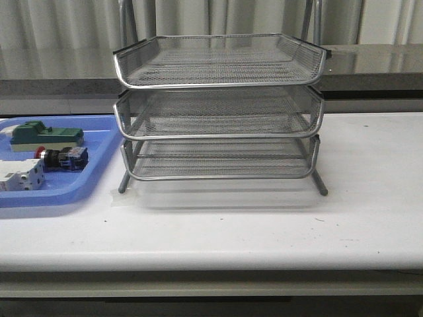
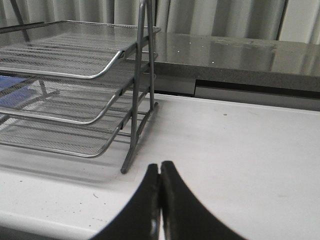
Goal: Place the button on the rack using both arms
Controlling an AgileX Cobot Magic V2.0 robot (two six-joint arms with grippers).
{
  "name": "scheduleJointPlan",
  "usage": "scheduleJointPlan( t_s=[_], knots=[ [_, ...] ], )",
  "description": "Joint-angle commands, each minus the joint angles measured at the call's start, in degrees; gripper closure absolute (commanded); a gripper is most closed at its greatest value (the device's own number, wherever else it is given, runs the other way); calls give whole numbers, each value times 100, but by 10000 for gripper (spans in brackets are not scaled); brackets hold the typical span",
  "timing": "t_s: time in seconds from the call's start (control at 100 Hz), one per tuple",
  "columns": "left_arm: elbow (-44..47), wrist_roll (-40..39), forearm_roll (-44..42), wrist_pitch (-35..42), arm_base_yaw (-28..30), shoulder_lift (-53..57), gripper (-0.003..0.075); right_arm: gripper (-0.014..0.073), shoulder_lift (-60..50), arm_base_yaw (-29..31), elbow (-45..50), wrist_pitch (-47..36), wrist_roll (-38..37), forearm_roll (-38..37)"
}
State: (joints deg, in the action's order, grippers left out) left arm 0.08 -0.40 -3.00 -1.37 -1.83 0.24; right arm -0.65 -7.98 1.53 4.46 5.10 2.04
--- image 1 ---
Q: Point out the red emergency stop push button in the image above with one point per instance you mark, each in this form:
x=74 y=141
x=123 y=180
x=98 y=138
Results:
x=68 y=158

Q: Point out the silver mesh top tray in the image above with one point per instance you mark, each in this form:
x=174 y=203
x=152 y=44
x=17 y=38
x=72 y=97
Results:
x=236 y=60

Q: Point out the blue plastic tray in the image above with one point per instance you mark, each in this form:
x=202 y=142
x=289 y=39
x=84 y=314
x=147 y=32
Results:
x=101 y=138

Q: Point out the green and beige electrical block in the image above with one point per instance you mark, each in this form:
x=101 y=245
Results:
x=33 y=134

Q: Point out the white circuit breaker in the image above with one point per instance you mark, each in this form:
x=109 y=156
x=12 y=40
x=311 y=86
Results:
x=22 y=175

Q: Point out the grey metal rack frame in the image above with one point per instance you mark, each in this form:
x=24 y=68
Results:
x=127 y=21

